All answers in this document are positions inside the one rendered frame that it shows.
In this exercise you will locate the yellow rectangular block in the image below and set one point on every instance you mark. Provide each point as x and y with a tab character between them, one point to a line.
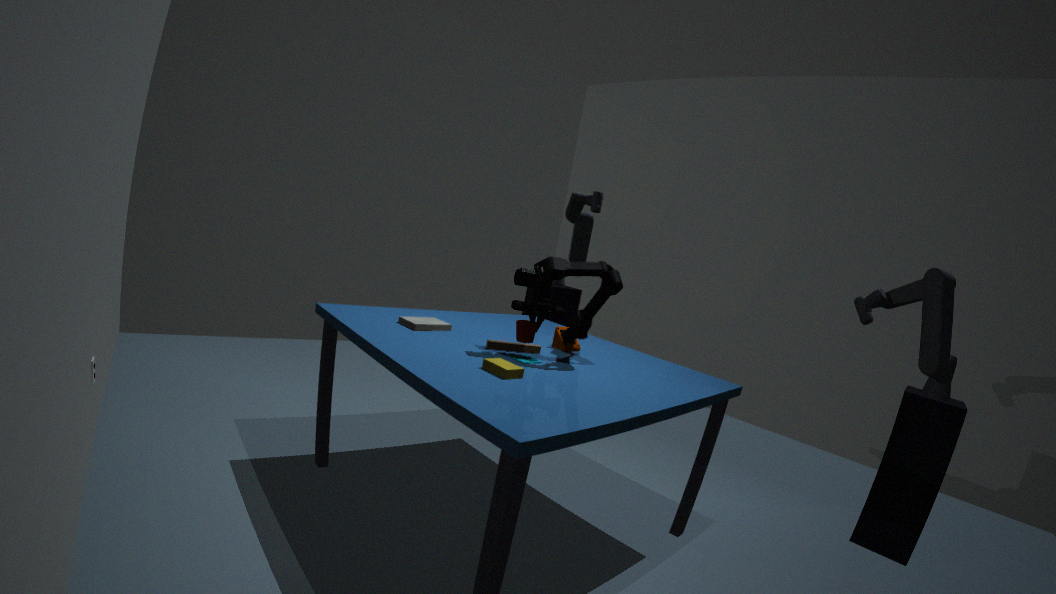
503	369

